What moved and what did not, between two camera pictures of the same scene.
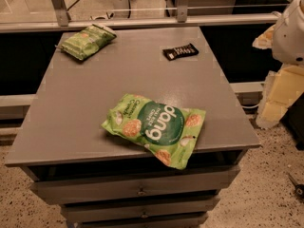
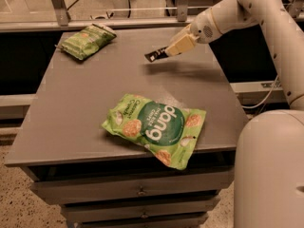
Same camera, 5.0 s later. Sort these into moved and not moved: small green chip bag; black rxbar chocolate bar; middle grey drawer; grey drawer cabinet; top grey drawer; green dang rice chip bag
Moved: black rxbar chocolate bar
Not moved: small green chip bag; top grey drawer; middle grey drawer; grey drawer cabinet; green dang rice chip bag
